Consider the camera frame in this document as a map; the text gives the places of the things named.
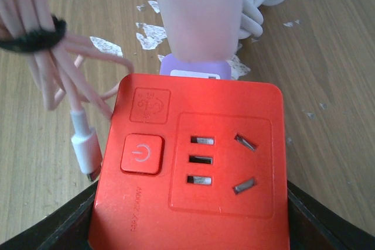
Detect red plug block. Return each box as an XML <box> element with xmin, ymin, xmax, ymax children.
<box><xmin>88</xmin><ymin>74</ymin><xmax>289</xmax><ymax>249</ymax></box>

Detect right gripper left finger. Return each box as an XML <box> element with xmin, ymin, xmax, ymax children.
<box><xmin>1</xmin><ymin>182</ymin><xmax>98</xmax><ymax>249</ymax></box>

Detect purple plug adapter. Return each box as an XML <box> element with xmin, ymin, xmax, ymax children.
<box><xmin>159</xmin><ymin>53</ymin><xmax>232</xmax><ymax>80</ymax></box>

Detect white USB charger plug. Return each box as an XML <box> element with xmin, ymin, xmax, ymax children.
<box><xmin>157</xmin><ymin>0</ymin><xmax>243</xmax><ymax>63</ymax></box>

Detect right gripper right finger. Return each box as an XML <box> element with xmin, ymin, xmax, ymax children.
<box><xmin>287</xmin><ymin>181</ymin><xmax>369</xmax><ymax>250</ymax></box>

